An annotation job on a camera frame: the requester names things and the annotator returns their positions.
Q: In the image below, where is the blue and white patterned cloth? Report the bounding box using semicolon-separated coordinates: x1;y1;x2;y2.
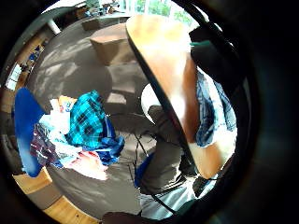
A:
194;69;238;148

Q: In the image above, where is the white round object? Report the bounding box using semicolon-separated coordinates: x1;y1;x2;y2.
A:
140;82;164;124

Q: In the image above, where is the large cardboard box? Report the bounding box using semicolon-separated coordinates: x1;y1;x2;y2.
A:
89;22;138;67

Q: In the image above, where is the low grey box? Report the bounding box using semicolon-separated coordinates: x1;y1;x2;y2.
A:
105;91;128;115

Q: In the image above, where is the small blue cloth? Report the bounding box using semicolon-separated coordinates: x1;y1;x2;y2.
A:
135;151;156;189

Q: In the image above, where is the blue garment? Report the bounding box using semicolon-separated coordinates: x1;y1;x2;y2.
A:
93;117;126;166

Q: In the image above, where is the teal plaid shirt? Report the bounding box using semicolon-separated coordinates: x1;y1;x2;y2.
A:
65;90;109;149

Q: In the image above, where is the pink cloth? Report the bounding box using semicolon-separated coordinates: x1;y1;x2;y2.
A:
66;150;109;182

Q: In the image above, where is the dark plaid cloth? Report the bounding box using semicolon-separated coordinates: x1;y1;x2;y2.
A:
29;122;64;169

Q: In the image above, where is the blue bin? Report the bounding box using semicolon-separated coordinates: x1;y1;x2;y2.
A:
13;87;47;178

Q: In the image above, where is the window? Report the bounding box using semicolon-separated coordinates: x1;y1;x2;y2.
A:
5;62;23;91

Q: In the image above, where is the wooden box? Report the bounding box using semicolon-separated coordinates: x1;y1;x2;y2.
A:
12;167;54;196

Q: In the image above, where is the black cable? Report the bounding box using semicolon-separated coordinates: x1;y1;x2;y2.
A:
150;193;179;217

